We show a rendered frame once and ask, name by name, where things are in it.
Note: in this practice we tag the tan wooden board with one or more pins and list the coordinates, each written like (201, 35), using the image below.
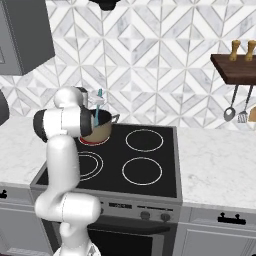
(253, 115)

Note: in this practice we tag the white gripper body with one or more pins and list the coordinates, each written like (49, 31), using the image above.
(94, 98)

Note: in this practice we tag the grey oven with control panel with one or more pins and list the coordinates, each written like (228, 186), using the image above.
(140, 206)

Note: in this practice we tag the grey cupboard door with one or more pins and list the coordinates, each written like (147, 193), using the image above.
(20, 230)
(213, 241)

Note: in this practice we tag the wooden grinder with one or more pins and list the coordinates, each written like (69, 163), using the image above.
(235, 50)
(250, 50)

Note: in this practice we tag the hanging metal ladle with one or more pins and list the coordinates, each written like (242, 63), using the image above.
(229, 111)

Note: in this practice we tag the black extractor hood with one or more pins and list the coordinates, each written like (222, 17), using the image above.
(105, 3)

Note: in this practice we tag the black oven door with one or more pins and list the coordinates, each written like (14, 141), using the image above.
(123, 245)

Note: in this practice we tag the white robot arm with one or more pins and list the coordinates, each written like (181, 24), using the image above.
(62, 166)

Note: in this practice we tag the grey drawer front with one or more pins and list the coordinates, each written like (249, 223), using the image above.
(206, 216)
(18, 196)

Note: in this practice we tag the beige pot with dark inside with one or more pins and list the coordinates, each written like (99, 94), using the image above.
(100, 132)

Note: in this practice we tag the hanging metal slotted turner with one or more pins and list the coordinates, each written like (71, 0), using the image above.
(243, 115)

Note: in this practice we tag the teal spatula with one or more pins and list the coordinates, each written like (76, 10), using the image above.
(96, 115)

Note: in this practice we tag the dark rounded appliance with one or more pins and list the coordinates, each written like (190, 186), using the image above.
(3, 108)

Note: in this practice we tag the black hob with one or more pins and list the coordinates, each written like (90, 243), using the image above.
(146, 156)

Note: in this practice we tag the dark wooden wall shelf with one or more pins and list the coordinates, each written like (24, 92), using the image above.
(238, 69)

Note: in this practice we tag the grey wall cupboard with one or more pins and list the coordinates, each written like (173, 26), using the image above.
(20, 33)

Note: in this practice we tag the grey oven knob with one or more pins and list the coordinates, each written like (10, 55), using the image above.
(145, 215)
(165, 217)

